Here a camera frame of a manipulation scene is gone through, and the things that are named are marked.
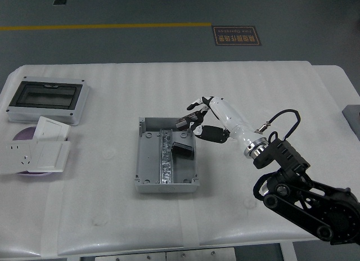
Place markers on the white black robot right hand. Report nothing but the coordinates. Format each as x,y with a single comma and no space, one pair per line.
230,117

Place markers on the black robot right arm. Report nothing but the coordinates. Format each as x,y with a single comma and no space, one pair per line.
284,154

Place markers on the open grey junction box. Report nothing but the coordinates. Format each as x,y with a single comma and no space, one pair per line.
149,159

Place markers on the grey distribution box dark window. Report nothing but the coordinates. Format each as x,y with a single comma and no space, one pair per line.
42,96

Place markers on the white foam mat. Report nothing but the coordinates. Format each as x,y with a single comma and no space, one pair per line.
253,83

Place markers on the dark floor sign orange text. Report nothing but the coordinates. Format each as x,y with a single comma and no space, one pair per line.
236,36

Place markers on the grey metal plate with screws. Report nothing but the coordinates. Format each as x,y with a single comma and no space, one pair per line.
129,256
199,255

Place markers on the white table leg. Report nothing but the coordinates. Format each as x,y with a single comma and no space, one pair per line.
288,254

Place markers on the yellow floor tape line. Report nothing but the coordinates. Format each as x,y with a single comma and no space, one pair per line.
112,26

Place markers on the black floor hatch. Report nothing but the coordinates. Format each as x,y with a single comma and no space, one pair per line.
60,1

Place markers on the purple round plate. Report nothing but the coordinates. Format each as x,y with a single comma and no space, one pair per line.
24,134

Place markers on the silver metal mounting rail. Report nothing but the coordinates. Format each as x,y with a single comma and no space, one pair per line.
166,165

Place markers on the white wall switch panel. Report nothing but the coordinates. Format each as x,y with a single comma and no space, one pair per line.
47,157
50,128

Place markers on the white wall socket panel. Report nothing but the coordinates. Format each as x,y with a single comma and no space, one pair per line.
14,157

